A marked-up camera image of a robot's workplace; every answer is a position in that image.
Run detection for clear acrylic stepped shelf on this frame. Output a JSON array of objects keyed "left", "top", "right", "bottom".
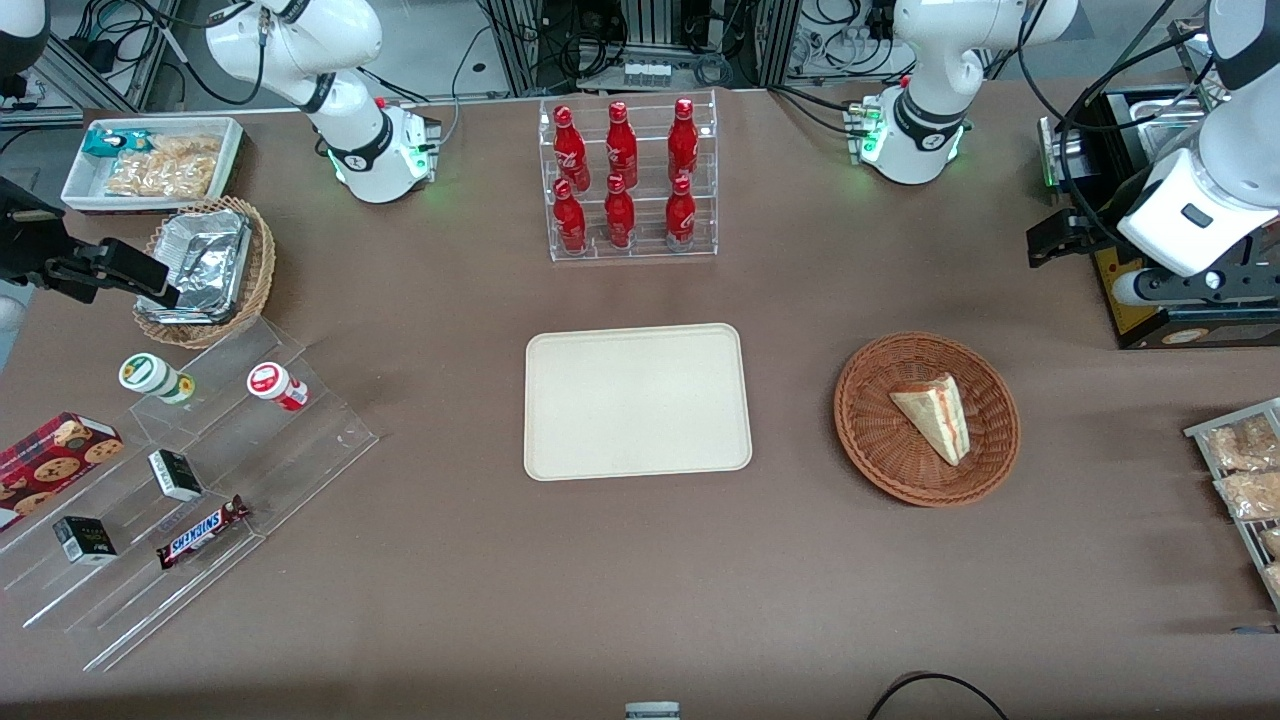
[{"left": 0, "top": 318, "right": 379, "bottom": 673}]

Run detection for metal wire tray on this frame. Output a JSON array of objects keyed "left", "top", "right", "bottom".
[{"left": 1184, "top": 398, "right": 1280, "bottom": 612}]

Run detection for black box with gold print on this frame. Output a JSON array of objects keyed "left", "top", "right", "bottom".
[{"left": 53, "top": 516, "right": 118, "bottom": 565}]

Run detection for triangular wrapped sandwich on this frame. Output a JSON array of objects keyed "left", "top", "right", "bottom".
[{"left": 889, "top": 373, "right": 972, "bottom": 467}]

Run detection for stacked aluminium foil containers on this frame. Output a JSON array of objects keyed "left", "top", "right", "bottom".
[{"left": 137, "top": 208, "right": 253, "bottom": 324}]

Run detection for clear acrylic bottle rack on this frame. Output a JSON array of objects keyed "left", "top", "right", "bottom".
[{"left": 538, "top": 90, "right": 719, "bottom": 263}]

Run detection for black floor cable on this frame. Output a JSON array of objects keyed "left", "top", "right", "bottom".
[{"left": 866, "top": 672, "right": 1011, "bottom": 720}]

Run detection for teal snack pack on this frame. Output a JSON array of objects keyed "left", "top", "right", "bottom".
[{"left": 82, "top": 128, "right": 153, "bottom": 161}]

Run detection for brown wicker basket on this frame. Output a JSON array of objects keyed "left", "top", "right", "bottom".
[{"left": 834, "top": 332, "right": 1021, "bottom": 507}]

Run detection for black box with white label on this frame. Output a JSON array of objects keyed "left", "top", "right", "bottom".
[{"left": 148, "top": 449, "right": 204, "bottom": 502}]

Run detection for white rectangular bin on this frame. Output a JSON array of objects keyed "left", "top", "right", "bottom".
[{"left": 60, "top": 117, "right": 246, "bottom": 214}]

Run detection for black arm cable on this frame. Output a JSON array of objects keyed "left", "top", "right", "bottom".
[{"left": 1018, "top": 0, "right": 1213, "bottom": 253}]

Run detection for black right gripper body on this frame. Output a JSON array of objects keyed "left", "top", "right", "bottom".
[{"left": 0, "top": 178, "right": 71, "bottom": 287}]

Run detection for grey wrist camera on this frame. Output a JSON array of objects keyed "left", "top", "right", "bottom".
[
  {"left": 0, "top": 295, "right": 26, "bottom": 373},
  {"left": 1113, "top": 270, "right": 1167, "bottom": 307}
]

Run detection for Snickers chocolate bar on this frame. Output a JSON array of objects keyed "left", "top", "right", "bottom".
[{"left": 156, "top": 495, "right": 251, "bottom": 570}]

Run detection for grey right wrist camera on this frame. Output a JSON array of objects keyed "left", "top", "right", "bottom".
[{"left": 0, "top": 295, "right": 26, "bottom": 373}]

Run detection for clear bag of chips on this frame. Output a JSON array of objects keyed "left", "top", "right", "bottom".
[
  {"left": 140, "top": 134, "right": 223, "bottom": 169},
  {"left": 105, "top": 155, "right": 218, "bottom": 199}
]

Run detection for aluminium frame rack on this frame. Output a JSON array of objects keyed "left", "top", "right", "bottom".
[{"left": 480, "top": 0, "right": 803, "bottom": 93}]

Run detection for red lid white jar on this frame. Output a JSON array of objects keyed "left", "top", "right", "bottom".
[{"left": 247, "top": 362, "right": 309, "bottom": 412}]

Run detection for light tan wicker basket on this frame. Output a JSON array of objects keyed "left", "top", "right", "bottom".
[{"left": 133, "top": 196, "right": 277, "bottom": 350}]

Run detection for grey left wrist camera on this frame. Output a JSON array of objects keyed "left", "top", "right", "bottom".
[{"left": 1113, "top": 270, "right": 1167, "bottom": 307}]

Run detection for red soda bottle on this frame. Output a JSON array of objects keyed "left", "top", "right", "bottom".
[
  {"left": 552, "top": 178, "right": 588, "bottom": 254},
  {"left": 604, "top": 174, "right": 636, "bottom": 249},
  {"left": 667, "top": 98, "right": 700, "bottom": 185},
  {"left": 553, "top": 105, "right": 591, "bottom": 192},
  {"left": 665, "top": 175, "right": 697, "bottom": 251},
  {"left": 606, "top": 101, "right": 639, "bottom": 189}
]

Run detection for green lid white jar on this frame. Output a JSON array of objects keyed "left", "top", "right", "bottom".
[{"left": 119, "top": 353, "right": 196, "bottom": 405}]

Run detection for red plaid cookie box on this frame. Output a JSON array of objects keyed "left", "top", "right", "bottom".
[{"left": 0, "top": 412, "right": 125, "bottom": 532}]

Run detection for beige plastic tray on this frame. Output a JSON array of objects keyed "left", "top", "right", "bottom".
[{"left": 525, "top": 323, "right": 753, "bottom": 482}]

